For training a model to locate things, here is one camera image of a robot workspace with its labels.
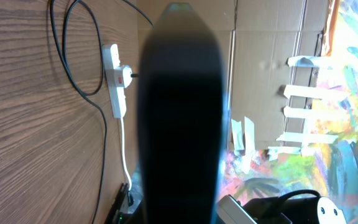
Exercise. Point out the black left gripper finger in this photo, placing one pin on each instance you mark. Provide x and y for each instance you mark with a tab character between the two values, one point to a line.
151	65

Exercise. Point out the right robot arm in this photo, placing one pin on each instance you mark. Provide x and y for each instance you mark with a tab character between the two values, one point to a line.
297	207

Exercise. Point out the white charger plug adapter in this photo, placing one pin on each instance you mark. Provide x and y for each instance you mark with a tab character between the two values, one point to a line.
122	76

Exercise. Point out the white power strip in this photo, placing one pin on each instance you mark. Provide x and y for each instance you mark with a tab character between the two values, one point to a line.
111	61

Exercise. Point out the cardboard backdrop board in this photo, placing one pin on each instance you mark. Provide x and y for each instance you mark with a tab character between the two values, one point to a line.
257	37

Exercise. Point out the colourful painted poster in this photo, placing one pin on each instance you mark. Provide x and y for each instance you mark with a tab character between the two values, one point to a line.
323	154

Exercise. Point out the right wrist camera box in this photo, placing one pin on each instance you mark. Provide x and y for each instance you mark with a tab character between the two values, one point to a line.
230	212

